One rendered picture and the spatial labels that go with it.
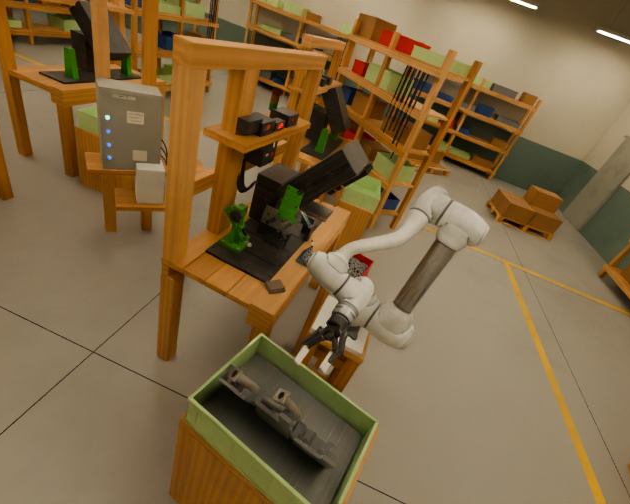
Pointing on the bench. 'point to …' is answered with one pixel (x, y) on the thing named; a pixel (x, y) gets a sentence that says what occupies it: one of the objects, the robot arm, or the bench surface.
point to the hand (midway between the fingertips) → (309, 364)
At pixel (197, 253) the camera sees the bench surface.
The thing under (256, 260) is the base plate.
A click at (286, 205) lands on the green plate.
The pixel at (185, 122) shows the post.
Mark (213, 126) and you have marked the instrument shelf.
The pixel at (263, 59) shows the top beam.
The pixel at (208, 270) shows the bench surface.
